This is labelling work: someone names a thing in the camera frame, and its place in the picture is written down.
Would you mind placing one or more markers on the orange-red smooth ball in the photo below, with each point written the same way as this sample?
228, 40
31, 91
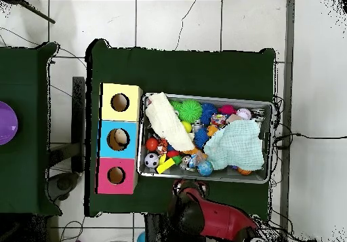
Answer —
151, 144

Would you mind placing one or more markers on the cream knitted cloth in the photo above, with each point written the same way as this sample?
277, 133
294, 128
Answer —
165, 122

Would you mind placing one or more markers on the grey rounded stand foot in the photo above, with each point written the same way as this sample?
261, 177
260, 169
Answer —
63, 183

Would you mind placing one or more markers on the dark thin rod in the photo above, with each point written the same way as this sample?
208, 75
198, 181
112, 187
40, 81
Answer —
40, 14

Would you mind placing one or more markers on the white baseball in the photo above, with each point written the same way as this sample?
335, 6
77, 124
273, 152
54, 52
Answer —
244, 113

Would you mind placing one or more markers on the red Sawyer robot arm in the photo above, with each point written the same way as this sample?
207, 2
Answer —
222, 220

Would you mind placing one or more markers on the light blue ball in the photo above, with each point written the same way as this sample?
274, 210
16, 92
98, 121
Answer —
141, 238

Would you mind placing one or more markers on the green spiky rubber ball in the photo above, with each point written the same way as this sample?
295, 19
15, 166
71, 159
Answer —
190, 111

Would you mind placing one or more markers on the dark green table cloth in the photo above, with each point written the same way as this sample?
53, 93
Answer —
24, 76
176, 71

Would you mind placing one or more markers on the small soccer ball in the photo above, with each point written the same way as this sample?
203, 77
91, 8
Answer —
151, 160

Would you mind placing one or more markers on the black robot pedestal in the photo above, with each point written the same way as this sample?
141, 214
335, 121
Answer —
157, 231

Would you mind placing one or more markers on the mint knitted cloth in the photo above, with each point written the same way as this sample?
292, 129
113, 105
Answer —
235, 147

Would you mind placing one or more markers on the yellow toy block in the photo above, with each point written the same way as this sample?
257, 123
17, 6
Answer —
165, 166

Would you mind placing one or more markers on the yellow smooth ball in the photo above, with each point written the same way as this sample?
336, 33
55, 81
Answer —
187, 126

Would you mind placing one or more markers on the wooden box with three holes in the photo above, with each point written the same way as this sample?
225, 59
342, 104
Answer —
127, 114

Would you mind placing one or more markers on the blue spiky rubber ball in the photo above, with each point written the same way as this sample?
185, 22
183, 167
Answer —
208, 113
201, 138

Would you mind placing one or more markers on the purple bowl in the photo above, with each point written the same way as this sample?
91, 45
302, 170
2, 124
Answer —
6, 122

